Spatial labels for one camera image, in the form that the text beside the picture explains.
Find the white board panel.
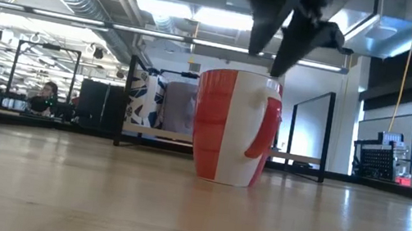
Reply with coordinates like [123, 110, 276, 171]
[355, 105, 412, 149]

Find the person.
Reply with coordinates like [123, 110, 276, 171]
[26, 78, 62, 117]

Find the dark cabinet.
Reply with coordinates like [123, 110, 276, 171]
[74, 78, 125, 138]

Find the long horizontal light bar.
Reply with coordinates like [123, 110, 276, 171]
[0, 0, 351, 75]

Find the blue patterned white mug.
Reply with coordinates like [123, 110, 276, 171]
[124, 69, 171, 130]

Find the red and white mug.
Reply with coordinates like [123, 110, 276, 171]
[183, 63, 290, 193]

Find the grey mug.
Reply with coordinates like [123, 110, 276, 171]
[159, 79, 201, 137]

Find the bright ceiling light panel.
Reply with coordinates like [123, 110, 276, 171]
[130, 0, 256, 33]

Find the silver box ventilation duct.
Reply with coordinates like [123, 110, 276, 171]
[324, 0, 412, 65]

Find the black pegboard crate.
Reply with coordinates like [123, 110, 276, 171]
[348, 126, 405, 183]

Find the yellow hanging cable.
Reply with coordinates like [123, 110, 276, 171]
[389, 0, 412, 125]

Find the red container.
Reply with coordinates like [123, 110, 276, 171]
[393, 174, 412, 188]

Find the black frame wooden shelf rack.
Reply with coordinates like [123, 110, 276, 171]
[111, 54, 339, 183]

